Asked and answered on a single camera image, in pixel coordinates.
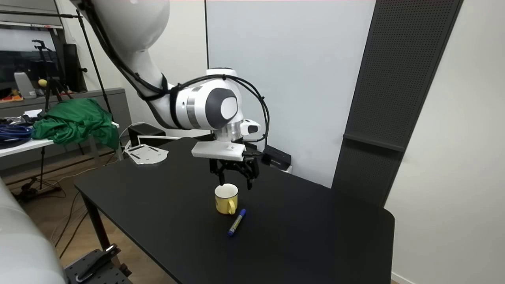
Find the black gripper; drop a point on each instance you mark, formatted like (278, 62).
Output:
(233, 164)

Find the blue marker pen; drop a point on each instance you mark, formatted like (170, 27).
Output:
(237, 221)

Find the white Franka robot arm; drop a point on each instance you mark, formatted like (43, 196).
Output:
(136, 32)

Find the gold cup with white inside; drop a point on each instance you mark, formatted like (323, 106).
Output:
(226, 202)

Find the small black box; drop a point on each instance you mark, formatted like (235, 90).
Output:
(278, 158)

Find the black box with white bar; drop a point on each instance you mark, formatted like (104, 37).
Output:
(144, 130)

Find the white backdrop board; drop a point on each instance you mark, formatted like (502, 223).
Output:
(305, 79)

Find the grey low cabinet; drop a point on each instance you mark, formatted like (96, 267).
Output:
(118, 104)

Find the black table leg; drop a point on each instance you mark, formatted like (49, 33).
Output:
(96, 221)

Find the green crumpled cloth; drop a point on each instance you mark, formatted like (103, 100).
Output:
(73, 123)

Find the tall black acoustic panel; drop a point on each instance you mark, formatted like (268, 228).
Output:
(388, 95)

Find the black slanted stand pole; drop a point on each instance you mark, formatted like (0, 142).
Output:
(96, 68)

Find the black tripod with yellow ball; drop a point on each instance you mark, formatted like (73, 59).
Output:
(47, 79)

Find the white side table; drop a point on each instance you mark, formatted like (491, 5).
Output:
(20, 147)

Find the blue bundle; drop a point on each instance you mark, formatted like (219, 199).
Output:
(11, 133)

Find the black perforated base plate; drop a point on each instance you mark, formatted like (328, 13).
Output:
(99, 269)

